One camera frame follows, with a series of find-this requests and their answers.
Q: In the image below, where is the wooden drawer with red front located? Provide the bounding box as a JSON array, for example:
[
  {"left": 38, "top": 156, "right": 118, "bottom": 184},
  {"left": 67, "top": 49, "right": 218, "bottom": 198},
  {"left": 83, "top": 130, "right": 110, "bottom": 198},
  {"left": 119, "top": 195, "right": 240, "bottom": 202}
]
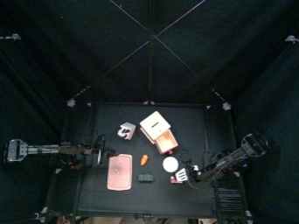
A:
[{"left": 154, "top": 129, "right": 181, "bottom": 156}]

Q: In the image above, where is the light wooden drawer cabinet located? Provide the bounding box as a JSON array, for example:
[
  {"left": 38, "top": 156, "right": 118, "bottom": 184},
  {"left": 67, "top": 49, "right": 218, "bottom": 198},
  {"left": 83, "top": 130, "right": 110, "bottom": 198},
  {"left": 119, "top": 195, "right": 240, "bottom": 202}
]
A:
[{"left": 138, "top": 110, "right": 174, "bottom": 145}]

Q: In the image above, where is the round white plate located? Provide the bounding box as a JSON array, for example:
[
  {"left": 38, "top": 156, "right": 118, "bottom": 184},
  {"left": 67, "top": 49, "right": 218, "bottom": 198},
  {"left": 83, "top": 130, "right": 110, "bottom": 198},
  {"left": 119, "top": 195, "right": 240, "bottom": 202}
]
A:
[{"left": 162, "top": 156, "right": 181, "bottom": 173}]

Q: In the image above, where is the pink rectangular tray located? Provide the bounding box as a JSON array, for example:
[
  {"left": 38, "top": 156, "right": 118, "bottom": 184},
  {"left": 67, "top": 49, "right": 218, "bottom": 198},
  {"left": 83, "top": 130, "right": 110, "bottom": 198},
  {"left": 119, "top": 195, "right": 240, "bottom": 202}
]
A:
[{"left": 107, "top": 153, "right": 135, "bottom": 192}]

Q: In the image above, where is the small white grey toy block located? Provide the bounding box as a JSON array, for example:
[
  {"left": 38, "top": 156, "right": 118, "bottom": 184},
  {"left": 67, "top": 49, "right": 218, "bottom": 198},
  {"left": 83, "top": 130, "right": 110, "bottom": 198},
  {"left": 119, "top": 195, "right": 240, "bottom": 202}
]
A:
[{"left": 117, "top": 122, "right": 138, "bottom": 141}]

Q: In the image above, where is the dark green block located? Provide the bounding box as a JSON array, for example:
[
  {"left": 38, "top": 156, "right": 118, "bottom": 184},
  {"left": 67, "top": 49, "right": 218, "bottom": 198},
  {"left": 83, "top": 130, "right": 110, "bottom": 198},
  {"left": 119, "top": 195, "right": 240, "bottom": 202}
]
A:
[{"left": 138, "top": 173, "right": 155, "bottom": 183}]

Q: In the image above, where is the orange toy carrot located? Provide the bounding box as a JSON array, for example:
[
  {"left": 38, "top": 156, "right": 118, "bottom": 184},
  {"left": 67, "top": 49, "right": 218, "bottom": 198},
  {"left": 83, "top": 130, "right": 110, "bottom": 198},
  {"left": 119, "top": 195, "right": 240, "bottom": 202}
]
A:
[{"left": 139, "top": 154, "right": 150, "bottom": 167}]

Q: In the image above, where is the white printed label sticker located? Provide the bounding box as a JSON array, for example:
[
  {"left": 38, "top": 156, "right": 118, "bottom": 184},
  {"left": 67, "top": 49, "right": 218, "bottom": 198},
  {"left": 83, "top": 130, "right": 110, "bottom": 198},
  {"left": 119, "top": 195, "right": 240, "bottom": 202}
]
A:
[{"left": 217, "top": 187, "right": 244, "bottom": 212}]

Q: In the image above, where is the thin diagonal frame brace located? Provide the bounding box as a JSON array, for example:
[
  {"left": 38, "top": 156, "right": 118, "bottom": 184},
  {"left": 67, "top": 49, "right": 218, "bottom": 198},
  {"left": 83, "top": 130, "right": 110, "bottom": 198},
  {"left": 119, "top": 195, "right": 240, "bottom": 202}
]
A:
[
  {"left": 109, "top": 0, "right": 221, "bottom": 95},
  {"left": 71, "top": 0, "right": 208, "bottom": 99}
]

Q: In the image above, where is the black vertical frame post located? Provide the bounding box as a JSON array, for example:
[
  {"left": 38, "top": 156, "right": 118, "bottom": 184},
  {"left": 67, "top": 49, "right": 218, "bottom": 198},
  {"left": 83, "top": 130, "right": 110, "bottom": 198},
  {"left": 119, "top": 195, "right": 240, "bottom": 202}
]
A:
[{"left": 146, "top": 0, "right": 155, "bottom": 103}]

